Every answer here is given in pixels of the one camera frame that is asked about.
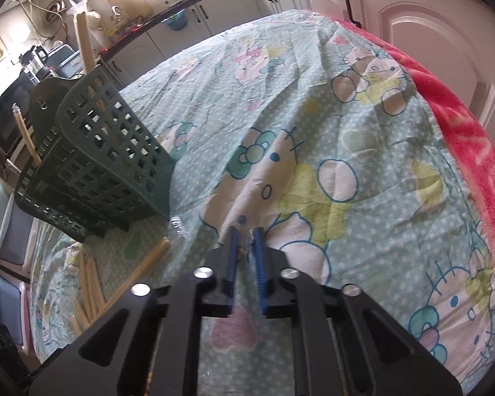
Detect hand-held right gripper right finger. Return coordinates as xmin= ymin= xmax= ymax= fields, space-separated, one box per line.
xmin=251 ymin=227 xmax=463 ymax=396

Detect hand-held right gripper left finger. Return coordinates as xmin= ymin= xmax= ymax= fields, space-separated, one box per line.
xmin=29 ymin=226 xmax=242 ymax=396

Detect green plastic utensil basket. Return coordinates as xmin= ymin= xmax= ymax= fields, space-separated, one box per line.
xmin=13 ymin=66 xmax=177 ymax=243

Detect cartoon printed tablecloth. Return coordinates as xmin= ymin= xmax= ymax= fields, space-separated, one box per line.
xmin=29 ymin=8 xmax=495 ymax=396

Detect black microwave oven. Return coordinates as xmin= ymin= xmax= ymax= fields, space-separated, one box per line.
xmin=0 ymin=68 xmax=38 ymax=149

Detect red fleece blanket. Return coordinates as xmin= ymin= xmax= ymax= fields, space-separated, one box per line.
xmin=336 ymin=18 xmax=495 ymax=347

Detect blue hanging bin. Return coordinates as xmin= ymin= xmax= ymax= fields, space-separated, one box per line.
xmin=167 ymin=10 xmax=188 ymax=31

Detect black kitchen countertop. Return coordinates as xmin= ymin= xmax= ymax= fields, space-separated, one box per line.
xmin=97 ymin=0 xmax=355 ymax=60

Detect blue-grey dish box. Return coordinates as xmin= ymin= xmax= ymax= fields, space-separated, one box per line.
xmin=45 ymin=45 xmax=85 ymax=79

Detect beige cutting board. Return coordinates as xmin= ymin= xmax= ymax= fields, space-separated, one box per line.
xmin=113 ymin=0 xmax=153 ymax=19

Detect blender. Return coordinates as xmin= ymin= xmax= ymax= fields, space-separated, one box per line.
xmin=27 ymin=45 xmax=50 ymax=79

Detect white kitchen cabinets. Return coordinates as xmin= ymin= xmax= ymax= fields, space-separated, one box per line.
xmin=107 ymin=0 xmax=495 ymax=166

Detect coiled hose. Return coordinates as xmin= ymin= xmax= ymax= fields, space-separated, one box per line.
xmin=41 ymin=0 xmax=69 ymax=23

